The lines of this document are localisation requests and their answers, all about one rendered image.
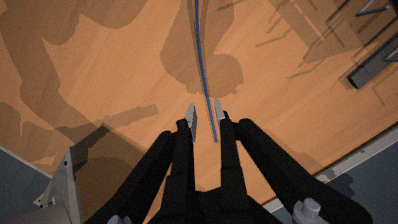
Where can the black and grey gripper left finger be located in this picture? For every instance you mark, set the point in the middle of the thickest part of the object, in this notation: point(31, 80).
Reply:
point(133, 200)

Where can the grey rack with black patch panel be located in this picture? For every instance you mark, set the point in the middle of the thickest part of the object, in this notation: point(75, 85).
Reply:
point(377, 62)

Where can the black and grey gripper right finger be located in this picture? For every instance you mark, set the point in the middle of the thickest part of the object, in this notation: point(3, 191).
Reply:
point(307, 199)

